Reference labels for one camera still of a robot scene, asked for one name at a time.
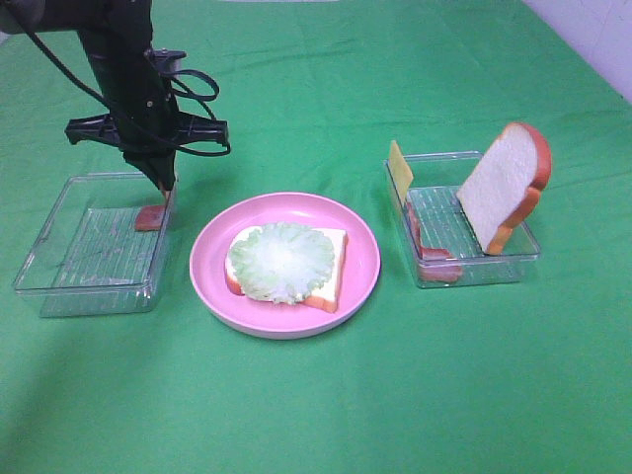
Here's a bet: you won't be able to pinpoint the clear left plastic container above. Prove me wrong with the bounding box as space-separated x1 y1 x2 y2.
13 172 172 318

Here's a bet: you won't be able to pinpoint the white bread slice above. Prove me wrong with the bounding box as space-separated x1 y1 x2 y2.
456 122 552 255
224 225 350 314

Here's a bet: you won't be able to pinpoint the red bacon strip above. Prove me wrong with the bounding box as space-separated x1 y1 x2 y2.
133 186 177 232
406 200 463 283

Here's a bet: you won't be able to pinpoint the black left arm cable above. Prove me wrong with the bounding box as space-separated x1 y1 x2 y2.
19 29 232 158

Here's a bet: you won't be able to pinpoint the green lettuce leaf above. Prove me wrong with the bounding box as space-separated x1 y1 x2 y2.
227 221 337 305

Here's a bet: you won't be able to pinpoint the clear plastic container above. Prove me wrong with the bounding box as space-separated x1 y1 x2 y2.
13 172 172 318
384 151 540 288

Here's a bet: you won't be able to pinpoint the yellow cheese slice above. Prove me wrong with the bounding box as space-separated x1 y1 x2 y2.
388 140 414 205

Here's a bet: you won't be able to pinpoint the clear right plastic container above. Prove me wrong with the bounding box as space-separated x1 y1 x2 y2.
384 151 540 288

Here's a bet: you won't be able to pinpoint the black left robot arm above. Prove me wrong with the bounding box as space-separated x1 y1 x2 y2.
1 1 231 193

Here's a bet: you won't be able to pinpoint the green tablecloth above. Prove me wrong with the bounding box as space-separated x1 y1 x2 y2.
1 1 631 473

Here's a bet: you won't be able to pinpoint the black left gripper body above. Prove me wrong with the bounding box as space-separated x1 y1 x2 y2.
65 48 230 157

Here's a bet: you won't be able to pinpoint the pink round plate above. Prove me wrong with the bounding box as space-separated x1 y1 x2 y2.
190 192 381 340

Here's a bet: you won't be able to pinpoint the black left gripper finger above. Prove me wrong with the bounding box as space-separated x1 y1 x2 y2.
152 150 176 191
122 152 161 190

